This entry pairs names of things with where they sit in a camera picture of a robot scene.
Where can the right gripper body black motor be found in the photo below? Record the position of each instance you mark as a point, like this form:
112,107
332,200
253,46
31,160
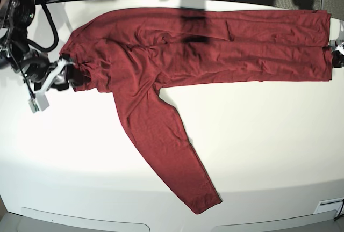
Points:
36,69

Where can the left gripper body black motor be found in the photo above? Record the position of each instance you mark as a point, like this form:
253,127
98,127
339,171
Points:
339,47

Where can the dark red long-sleeve shirt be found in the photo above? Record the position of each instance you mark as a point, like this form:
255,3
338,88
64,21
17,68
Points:
133,53

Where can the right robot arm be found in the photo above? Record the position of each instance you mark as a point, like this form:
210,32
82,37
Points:
16,17

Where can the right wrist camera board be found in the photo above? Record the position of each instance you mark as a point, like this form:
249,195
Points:
39,103

